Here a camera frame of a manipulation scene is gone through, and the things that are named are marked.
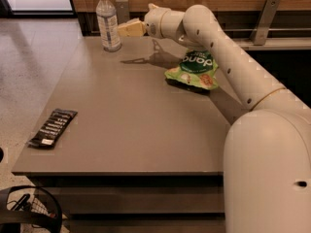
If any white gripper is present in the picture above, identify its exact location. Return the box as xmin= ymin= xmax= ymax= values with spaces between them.
xmin=118 ymin=3 xmax=170 ymax=39

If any clear plastic water bottle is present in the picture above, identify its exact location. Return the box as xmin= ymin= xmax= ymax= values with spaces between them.
xmin=96 ymin=0 xmax=121 ymax=51

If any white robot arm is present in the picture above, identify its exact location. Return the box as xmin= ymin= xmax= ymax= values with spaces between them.
xmin=118 ymin=4 xmax=311 ymax=233

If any black rxbar chocolate bar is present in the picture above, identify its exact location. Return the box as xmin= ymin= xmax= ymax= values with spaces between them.
xmin=27 ymin=109 xmax=77 ymax=150

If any green snack chip bag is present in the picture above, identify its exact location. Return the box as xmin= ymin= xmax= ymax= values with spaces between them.
xmin=164 ymin=50 xmax=218 ymax=90

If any grey drawer cabinet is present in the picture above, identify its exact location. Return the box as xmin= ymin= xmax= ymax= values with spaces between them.
xmin=13 ymin=37 xmax=243 ymax=233

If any left metal bracket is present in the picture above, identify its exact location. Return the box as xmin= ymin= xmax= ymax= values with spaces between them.
xmin=116 ymin=0 xmax=130 ymax=23

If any metal bracket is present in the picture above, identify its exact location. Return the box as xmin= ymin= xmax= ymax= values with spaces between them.
xmin=250 ymin=0 xmax=281 ymax=46
xmin=116 ymin=0 xmax=130 ymax=23

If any right metal bracket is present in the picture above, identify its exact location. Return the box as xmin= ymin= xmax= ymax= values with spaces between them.
xmin=250 ymin=0 xmax=281 ymax=46

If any black wire basket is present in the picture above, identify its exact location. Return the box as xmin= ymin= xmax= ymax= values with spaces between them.
xmin=0 ymin=185 xmax=62 ymax=233

